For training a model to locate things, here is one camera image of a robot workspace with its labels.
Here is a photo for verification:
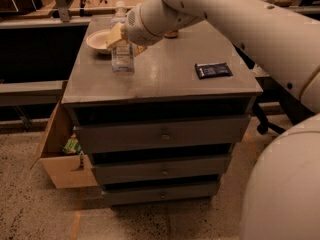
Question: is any patterned drink can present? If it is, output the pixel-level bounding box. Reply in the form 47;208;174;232
165;30;179;39

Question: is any white paper bowl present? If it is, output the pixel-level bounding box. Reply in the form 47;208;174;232
86;30;111;54

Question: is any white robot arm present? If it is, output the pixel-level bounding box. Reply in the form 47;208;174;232
107;0;320;240

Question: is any green snack bag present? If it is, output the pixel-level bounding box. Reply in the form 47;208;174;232
62;134;82;155

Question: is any dark blue snack packet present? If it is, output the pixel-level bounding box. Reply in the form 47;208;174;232
194;63;233;79

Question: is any open cardboard box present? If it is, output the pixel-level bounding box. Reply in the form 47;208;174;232
30;80;99;190

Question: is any black office chair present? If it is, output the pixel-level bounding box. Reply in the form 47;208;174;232
252;102;285;135

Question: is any clear plastic water bottle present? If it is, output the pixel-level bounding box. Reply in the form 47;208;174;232
110;1;134;73

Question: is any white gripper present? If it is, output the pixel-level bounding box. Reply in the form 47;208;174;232
106;0;202;56

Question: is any grey drawer cabinet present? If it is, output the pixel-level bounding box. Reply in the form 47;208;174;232
62;22;262;206

